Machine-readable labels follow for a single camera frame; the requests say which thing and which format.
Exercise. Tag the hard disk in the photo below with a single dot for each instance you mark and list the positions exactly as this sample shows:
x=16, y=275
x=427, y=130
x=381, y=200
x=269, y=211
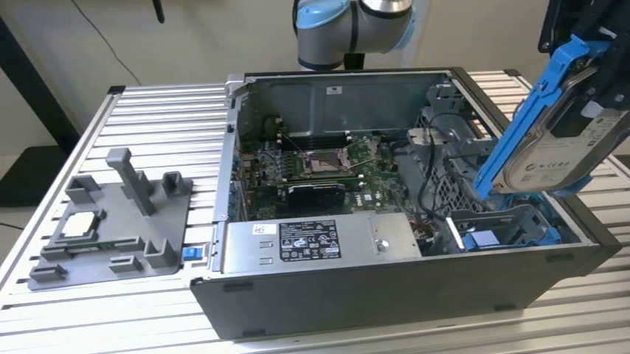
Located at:
x=541, y=162

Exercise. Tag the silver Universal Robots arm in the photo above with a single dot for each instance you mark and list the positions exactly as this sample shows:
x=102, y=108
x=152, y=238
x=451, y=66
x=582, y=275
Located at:
x=325, y=37

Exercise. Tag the blue disk carrier in bay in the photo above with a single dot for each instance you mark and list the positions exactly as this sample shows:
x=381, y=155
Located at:
x=485, y=239

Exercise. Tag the green motherboard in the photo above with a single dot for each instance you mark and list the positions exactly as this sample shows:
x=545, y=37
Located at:
x=374, y=177

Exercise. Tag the black installed RAM sticks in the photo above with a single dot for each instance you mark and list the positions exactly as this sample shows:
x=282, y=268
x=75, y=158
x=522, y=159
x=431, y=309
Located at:
x=317, y=139

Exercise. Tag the CPU socket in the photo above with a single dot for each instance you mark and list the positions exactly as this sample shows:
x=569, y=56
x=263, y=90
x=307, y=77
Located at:
x=325, y=162

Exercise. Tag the black graphics card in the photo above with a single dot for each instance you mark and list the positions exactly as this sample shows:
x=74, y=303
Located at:
x=315, y=199

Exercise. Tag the open black PC case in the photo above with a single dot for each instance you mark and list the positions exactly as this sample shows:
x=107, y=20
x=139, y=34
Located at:
x=374, y=295

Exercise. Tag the black antenna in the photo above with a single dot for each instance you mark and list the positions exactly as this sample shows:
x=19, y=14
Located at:
x=158, y=11

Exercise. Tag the silver power supply unit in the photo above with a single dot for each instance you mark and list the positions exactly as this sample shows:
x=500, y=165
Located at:
x=246, y=247

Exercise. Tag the blue case latch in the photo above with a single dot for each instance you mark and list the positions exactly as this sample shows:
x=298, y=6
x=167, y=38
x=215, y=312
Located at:
x=193, y=253

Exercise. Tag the grey parts rack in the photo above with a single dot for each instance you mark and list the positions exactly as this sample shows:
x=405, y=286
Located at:
x=128, y=236

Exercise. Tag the silver CPU chip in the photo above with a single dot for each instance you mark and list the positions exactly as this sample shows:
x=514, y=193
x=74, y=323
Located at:
x=79, y=224

